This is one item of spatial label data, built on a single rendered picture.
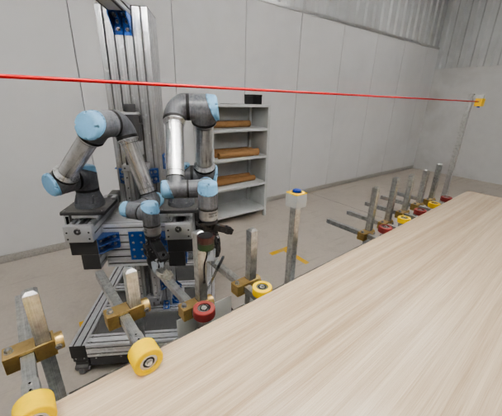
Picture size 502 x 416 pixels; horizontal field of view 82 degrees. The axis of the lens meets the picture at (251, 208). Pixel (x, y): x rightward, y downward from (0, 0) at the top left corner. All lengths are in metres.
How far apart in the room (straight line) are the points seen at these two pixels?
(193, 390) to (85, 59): 3.19
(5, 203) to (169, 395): 3.02
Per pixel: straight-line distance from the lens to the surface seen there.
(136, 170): 1.47
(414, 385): 1.02
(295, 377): 0.93
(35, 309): 0.98
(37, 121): 3.51
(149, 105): 1.77
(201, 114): 1.36
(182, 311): 1.17
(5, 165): 3.57
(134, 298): 1.05
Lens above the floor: 1.61
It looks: 21 degrees down
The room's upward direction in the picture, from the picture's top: 2 degrees clockwise
